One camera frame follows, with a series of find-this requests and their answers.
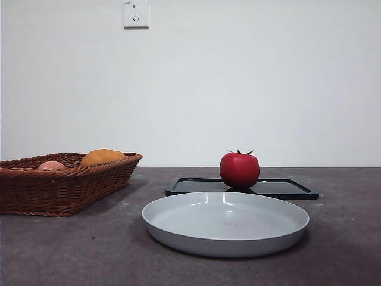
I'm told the white round plate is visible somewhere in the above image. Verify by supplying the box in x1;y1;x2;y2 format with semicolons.
141;191;311;259

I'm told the black rectangular tray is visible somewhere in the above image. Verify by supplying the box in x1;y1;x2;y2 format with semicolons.
165;177;320;200

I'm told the pale pink egg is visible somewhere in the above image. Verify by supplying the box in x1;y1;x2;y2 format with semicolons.
38;160;68;171

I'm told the white wall socket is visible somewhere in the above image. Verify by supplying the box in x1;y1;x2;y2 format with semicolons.
123;0;151;30

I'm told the red tomato with green stem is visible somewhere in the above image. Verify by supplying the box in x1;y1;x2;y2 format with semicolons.
219;149;261;189

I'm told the brown wicker basket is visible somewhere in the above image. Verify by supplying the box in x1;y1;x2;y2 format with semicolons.
0;152;144;217

